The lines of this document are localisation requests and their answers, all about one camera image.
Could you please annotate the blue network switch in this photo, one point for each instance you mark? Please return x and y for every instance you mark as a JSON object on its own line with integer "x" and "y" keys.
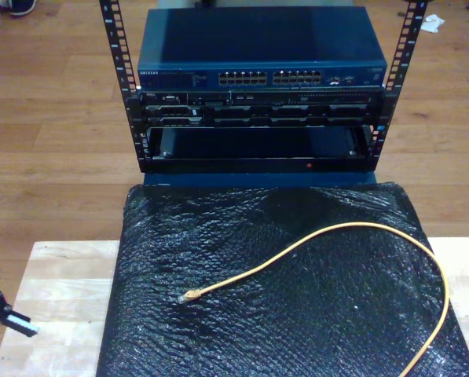
{"x": 257, "y": 39}

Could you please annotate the white crumpled paper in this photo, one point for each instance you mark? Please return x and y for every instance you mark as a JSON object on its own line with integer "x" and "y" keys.
{"x": 432, "y": 24}

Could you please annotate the black rack frame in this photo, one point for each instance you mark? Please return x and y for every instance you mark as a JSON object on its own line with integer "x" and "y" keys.
{"x": 114, "y": 47}

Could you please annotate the black bubble wrap mat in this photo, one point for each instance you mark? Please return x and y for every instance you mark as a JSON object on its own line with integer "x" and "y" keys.
{"x": 297, "y": 314}

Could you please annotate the black rack server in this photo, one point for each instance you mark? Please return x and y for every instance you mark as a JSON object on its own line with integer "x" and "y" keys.
{"x": 257, "y": 114}

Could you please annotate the blue base panel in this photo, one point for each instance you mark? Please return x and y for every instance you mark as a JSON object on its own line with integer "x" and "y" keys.
{"x": 257, "y": 180}

